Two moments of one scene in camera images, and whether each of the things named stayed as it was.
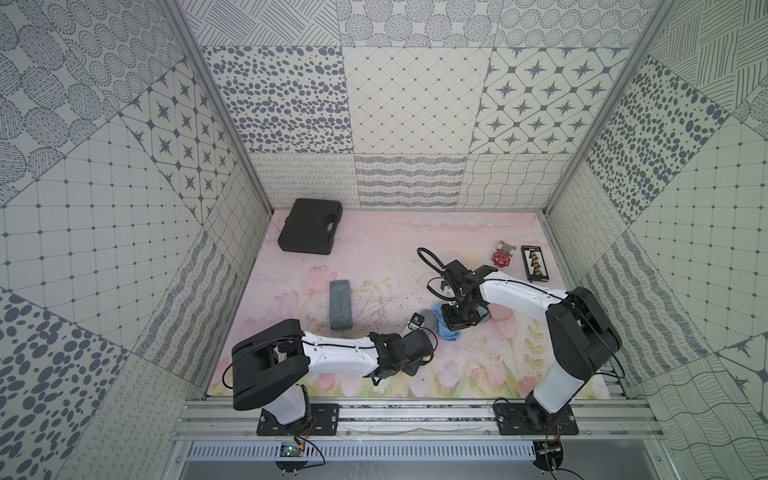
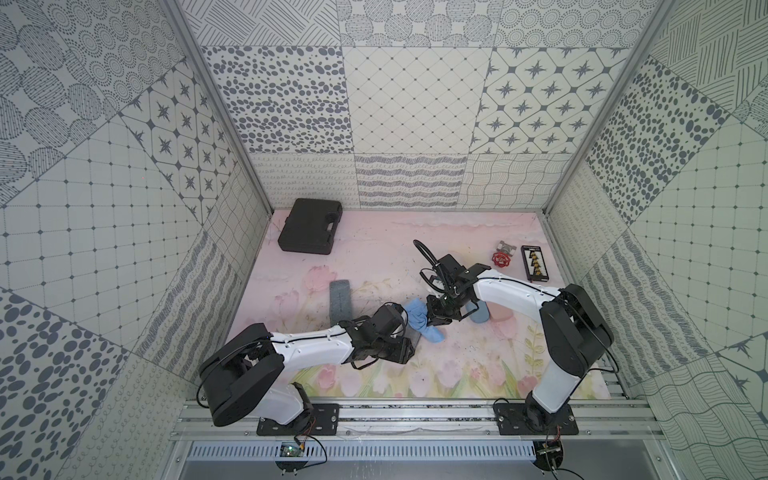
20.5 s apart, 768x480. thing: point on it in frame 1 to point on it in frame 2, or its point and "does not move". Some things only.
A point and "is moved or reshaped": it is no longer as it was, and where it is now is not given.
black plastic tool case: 310,226 does not move
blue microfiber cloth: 444,330 is moved or reshaped
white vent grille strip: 422,451 does not move
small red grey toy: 502,256 does not move
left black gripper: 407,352 to 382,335
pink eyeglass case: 499,312 does not move
